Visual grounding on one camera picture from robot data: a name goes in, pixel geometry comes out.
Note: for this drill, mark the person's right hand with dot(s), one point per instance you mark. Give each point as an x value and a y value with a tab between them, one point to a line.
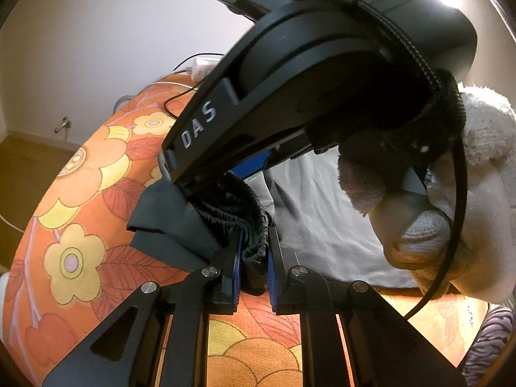
471	217

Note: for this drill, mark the dark green pants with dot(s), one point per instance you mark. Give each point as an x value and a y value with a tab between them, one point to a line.
169	217

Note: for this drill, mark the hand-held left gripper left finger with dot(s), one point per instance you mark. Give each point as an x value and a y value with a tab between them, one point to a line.
237	260

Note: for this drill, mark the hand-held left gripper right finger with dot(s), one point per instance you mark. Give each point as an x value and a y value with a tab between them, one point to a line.
270	276

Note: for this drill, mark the orange floral table cover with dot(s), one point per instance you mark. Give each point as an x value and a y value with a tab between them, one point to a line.
80	217

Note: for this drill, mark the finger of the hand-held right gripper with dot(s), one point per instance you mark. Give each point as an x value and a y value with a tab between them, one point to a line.
258	161
177	177

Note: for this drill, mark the person's striped garment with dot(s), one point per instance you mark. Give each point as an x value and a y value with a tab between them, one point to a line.
490	342

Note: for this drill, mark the white power strip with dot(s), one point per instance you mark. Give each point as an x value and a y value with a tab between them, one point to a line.
203	66

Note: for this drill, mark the metal door stop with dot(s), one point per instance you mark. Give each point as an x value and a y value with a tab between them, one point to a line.
62	124

